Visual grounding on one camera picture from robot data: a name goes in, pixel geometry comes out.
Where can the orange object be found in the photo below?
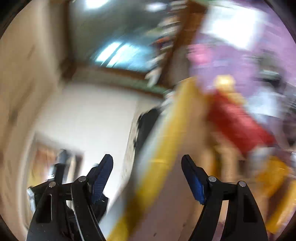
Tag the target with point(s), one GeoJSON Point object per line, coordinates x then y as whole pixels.
{"type": "Point", "coordinates": [44, 160]}

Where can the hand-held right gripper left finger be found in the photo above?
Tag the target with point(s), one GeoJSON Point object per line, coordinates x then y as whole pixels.
{"type": "Point", "coordinates": [100, 183]}

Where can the white sheet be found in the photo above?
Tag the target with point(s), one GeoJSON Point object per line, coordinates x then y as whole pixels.
{"type": "Point", "coordinates": [233, 23]}

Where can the yellow plush toy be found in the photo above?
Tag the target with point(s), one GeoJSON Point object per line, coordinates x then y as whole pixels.
{"type": "Point", "coordinates": [227, 85]}

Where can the purple blanket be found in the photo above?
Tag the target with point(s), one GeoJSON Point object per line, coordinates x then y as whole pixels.
{"type": "Point", "coordinates": [268, 58]}

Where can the yellow-edged board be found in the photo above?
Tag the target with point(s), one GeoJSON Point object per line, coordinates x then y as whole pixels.
{"type": "Point", "coordinates": [171, 129]}

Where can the black object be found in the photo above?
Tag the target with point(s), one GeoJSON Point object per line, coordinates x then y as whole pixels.
{"type": "Point", "coordinates": [148, 127]}

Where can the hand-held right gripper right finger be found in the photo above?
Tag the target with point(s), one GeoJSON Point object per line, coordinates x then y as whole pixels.
{"type": "Point", "coordinates": [196, 185]}

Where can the dark glass window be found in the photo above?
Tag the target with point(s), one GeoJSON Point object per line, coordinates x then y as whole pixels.
{"type": "Point", "coordinates": [120, 34]}

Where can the red cloth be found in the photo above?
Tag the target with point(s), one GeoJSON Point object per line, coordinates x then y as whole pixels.
{"type": "Point", "coordinates": [233, 125]}

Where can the yellow cloth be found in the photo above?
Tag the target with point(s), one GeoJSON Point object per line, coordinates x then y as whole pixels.
{"type": "Point", "coordinates": [275, 180]}

